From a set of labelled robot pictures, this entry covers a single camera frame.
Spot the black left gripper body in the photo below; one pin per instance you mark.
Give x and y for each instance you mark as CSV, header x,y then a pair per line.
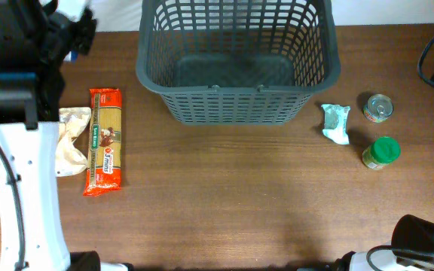
x,y
66,34

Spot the beige food pouch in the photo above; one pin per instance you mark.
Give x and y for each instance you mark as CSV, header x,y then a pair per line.
x,y
69,160

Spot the San Remo spaghetti packet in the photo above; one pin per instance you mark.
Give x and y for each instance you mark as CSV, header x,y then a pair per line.
x,y
104,172

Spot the light green packet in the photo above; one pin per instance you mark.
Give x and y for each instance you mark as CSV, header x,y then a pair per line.
x,y
335,123

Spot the small tin can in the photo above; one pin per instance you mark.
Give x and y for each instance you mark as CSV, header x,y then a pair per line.
x,y
378,108

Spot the green lid glass jar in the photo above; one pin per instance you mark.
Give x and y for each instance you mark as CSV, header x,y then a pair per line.
x,y
381,153

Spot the dark blue cardboard box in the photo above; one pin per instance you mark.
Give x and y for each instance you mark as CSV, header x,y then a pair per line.
x,y
71,56

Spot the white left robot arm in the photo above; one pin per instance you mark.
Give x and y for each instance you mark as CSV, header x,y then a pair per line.
x,y
35,40

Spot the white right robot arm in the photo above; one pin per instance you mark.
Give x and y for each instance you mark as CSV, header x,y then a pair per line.
x,y
411,248

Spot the grey plastic mesh basket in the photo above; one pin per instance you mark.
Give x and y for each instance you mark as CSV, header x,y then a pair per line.
x,y
237,62

